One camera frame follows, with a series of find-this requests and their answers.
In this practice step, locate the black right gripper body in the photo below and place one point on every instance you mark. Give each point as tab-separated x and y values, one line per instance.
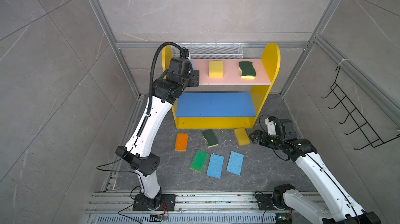
270	140

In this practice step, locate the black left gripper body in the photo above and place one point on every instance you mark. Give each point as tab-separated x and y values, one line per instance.
190	81

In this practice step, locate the yellow sponge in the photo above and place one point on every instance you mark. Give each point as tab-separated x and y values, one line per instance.
216	69
242	136

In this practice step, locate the green scouring sponge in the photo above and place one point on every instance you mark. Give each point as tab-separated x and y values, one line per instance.
210	138
247	70

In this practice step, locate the bright green sponge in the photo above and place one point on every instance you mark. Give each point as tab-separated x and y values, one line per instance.
198	161

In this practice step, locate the blue sponge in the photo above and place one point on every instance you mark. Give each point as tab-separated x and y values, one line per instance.
192	64
215	166
235	163

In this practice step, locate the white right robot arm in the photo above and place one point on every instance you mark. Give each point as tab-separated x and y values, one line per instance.
341	207

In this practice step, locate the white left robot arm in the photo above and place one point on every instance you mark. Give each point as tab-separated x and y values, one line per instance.
163	93

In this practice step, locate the pink upper shelf board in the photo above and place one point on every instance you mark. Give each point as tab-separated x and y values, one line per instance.
232	75

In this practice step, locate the orange sponge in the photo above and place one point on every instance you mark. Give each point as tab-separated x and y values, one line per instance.
181	142

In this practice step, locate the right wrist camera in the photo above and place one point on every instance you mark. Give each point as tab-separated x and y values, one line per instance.
271	125

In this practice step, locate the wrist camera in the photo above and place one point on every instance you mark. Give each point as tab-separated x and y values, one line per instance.
271	125
184	53

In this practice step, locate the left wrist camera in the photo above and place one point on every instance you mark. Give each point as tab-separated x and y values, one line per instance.
184	53

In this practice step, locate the wire mesh basket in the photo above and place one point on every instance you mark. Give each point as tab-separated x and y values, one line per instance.
215	51

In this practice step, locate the yellow shelf unit frame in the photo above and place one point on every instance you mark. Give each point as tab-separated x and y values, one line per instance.
271	59

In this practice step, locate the black wire hook rack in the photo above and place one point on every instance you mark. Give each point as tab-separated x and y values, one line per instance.
362	125

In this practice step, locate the aluminium frame profile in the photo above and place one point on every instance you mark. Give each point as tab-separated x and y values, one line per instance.
97	8

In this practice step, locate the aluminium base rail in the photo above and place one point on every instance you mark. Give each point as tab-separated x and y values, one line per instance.
246	207

